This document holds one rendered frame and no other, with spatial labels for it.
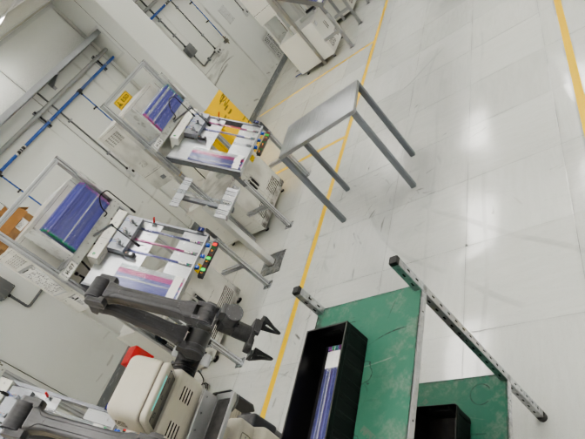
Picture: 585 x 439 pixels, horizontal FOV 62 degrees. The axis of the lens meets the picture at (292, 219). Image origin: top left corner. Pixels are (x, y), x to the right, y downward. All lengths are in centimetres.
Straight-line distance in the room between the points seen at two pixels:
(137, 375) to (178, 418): 21
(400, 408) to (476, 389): 71
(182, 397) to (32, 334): 350
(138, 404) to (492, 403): 126
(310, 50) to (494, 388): 625
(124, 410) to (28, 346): 354
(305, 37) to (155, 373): 634
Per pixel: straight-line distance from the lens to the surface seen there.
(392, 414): 146
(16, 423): 160
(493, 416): 204
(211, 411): 189
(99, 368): 543
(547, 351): 251
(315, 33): 750
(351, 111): 342
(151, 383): 172
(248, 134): 480
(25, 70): 624
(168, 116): 478
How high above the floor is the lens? 204
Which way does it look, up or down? 26 degrees down
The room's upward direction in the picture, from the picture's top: 46 degrees counter-clockwise
